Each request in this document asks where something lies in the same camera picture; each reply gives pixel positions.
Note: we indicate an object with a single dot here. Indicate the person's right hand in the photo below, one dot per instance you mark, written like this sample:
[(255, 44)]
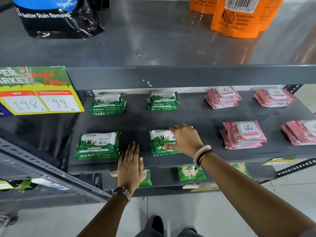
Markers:
[(187, 140)]

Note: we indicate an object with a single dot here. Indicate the person's left hand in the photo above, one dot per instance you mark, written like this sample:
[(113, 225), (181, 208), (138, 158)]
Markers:
[(129, 172)]

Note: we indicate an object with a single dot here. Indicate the person's right thumb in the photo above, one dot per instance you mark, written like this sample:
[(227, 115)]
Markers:
[(169, 146)]

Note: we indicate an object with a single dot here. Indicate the person's left thumb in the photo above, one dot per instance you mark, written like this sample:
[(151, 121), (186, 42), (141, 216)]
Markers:
[(141, 164)]

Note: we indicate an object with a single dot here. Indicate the person's left little finger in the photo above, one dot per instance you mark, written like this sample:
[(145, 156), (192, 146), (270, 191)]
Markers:
[(121, 159)]

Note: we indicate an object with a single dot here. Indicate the person's left middle finger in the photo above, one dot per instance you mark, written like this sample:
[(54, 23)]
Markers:
[(132, 153)]

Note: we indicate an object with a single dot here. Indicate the green wet wipes packet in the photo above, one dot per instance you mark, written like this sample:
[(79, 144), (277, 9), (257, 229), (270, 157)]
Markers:
[(161, 108), (163, 97), (108, 104), (98, 146), (159, 143)]

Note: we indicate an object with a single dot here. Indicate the person's right forearm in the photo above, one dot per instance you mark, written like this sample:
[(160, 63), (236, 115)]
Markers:
[(246, 190)]

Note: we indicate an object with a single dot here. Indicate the person's left forearm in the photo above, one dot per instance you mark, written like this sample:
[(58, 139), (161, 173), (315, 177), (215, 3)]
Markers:
[(111, 217)]

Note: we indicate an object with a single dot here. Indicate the green floral print packet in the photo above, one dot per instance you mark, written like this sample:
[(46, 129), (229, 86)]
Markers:
[(146, 178), (243, 170), (191, 174)]

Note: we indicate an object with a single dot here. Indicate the silver metal wristwatch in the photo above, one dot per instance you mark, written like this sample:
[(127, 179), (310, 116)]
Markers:
[(122, 192)]

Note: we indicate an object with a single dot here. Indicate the small yellow price tag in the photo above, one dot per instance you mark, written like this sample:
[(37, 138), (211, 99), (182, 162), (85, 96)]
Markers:
[(190, 186)]

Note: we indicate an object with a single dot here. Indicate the brown cardboard piece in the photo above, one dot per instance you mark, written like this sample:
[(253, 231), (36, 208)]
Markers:
[(206, 187)]

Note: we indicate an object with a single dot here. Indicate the person's black shoe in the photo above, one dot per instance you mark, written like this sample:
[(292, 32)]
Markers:
[(156, 224)]

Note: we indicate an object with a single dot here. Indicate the pink wet wipes packet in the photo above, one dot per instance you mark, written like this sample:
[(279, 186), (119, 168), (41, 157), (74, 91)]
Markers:
[(244, 132), (305, 130), (275, 95), (293, 139), (222, 104), (271, 105), (242, 145), (223, 93)]

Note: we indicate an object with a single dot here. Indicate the grey slotted side rack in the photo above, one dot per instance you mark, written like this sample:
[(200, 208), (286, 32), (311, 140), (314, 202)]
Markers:
[(49, 170)]

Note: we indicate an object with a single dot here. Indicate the grey metal shelf rack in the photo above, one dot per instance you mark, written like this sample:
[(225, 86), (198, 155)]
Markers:
[(172, 74)]

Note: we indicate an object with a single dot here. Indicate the person's grey trousers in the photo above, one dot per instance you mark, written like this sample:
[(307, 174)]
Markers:
[(172, 233)]

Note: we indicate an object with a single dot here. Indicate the green yellow packets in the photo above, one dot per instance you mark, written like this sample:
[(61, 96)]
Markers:
[(17, 185)]

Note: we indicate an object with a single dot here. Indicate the green yellow offer sign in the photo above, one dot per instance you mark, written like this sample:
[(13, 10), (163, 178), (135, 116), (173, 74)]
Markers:
[(37, 91)]

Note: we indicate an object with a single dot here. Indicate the yellow green shelf label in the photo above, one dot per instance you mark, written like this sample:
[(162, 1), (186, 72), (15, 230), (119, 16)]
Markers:
[(280, 160)]

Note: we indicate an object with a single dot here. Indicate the blue shelf label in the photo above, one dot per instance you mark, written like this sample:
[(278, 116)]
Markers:
[(5, 111)]

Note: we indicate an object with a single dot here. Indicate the large orange refill pouch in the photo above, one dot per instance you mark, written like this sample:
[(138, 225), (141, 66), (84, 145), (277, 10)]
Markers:
[(244, 19)]

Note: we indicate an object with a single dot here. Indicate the black detergent pouch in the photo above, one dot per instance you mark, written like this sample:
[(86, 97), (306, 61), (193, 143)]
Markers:
[(61, 19)]

